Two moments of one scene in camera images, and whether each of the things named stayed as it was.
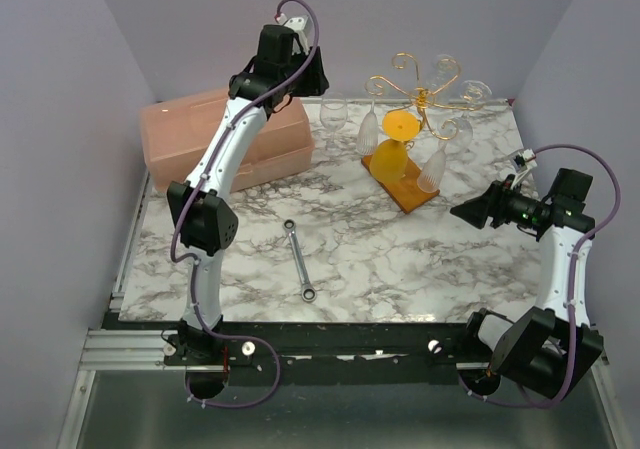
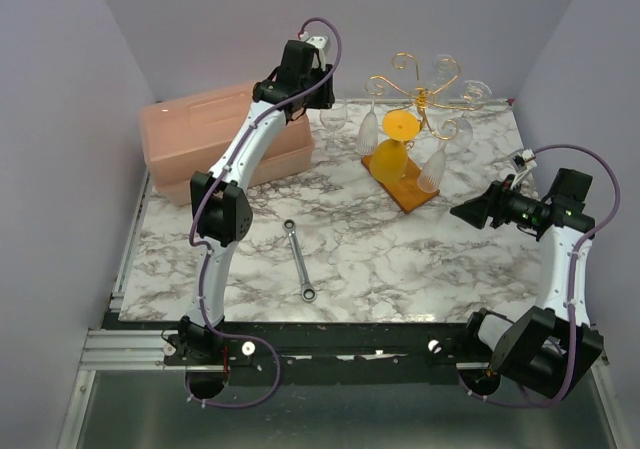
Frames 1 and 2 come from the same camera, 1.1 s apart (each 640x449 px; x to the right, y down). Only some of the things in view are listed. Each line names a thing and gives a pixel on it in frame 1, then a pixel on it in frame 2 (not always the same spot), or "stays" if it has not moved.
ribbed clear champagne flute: [368, 133] stays
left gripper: [314, 82] → [323, 100]
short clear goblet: [446, 70] stays
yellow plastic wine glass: [389, 157] stays
